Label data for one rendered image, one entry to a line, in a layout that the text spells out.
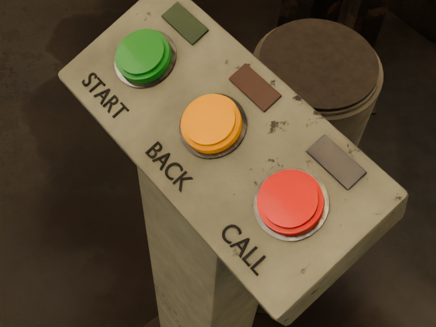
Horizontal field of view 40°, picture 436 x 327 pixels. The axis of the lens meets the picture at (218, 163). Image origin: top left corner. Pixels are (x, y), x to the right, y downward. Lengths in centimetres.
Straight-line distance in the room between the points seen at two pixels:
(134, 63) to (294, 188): 14
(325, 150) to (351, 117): 16
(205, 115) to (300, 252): 11
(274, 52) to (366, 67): 8
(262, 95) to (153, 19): 11
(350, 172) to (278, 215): 5
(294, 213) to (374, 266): 69
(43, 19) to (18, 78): 17
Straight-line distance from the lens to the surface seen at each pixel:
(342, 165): 37
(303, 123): 38
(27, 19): 137
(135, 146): 41
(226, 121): 38
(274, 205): 36
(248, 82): 40
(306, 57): 55
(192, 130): 38
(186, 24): 43
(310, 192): 36
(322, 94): 53
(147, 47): 42
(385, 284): 103
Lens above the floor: 92
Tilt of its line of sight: 57 degrees down
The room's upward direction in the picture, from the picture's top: 4 degrees clockwise
